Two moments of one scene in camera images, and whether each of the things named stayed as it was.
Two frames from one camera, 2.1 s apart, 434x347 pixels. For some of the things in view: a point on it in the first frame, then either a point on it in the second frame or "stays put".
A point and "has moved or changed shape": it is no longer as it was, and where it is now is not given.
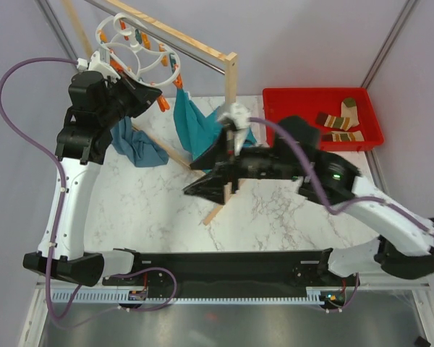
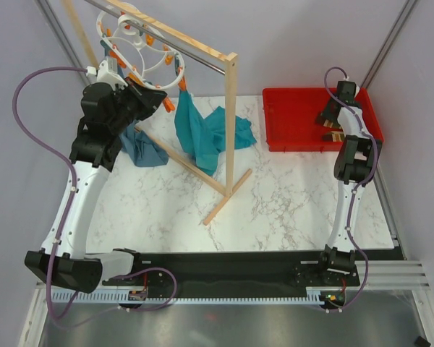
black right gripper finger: [211, 186] to [320, 119]
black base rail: [231, 273] stays put
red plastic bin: [344, 116] stays put
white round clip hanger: [147, 59] has moved or changed shape
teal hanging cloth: [193, 128] stays put
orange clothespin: [103, 37] to [108, 30]
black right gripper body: [256, 163] to [326, 111]
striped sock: [343, 136] stays put
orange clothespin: [163, 104] has moved or changed shape
